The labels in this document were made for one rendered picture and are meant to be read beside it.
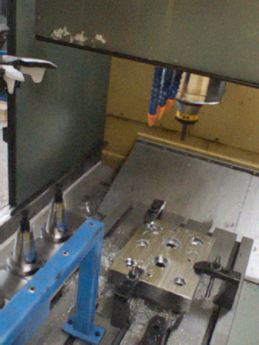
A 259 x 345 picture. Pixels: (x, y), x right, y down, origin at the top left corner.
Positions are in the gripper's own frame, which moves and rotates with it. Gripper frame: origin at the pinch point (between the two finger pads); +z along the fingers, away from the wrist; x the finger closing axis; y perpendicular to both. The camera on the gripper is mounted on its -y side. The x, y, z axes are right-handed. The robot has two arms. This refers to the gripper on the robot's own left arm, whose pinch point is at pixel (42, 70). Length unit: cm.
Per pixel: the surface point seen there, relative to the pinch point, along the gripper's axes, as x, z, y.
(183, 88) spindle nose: 4.9, 36.4, -4.8
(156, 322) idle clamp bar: 17, 43, 49
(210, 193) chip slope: -86, 40, 67
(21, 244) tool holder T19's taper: 40.0, 20.9, 17.8
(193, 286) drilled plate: 3, 48, 46
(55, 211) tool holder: 28.9, 21.2, 17.2
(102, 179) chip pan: -90, -17, 79
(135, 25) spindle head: 29.3, 32.8, -19.2
